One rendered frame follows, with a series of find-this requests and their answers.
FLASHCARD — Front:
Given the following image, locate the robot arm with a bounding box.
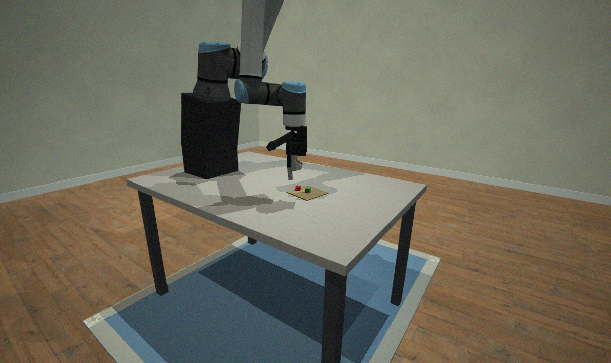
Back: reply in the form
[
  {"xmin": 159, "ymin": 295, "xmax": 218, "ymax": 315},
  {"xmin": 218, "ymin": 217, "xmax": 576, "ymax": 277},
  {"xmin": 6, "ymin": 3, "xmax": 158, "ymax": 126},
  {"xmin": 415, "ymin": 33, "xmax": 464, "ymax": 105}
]
[{"xmin": 193, "ymin": 0, "xmax": 306, "ymax": 127}]

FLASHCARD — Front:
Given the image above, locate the tan square mat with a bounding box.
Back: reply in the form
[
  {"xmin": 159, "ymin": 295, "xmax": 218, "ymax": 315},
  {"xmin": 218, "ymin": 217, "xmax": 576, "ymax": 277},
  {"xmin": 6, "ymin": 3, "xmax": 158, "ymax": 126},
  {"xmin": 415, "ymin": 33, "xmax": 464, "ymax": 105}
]
[{"xmin": 287, "ymin": 186, "xmax": 329, "ymax": 201}]

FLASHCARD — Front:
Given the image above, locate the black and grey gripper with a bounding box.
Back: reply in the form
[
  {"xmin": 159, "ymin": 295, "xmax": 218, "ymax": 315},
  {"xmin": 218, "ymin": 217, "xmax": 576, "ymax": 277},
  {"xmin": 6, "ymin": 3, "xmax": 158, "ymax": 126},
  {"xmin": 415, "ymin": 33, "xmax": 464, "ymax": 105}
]
[{"xmin": 285, "ymin": 126, "xmax": 307, "ymax": 180}]

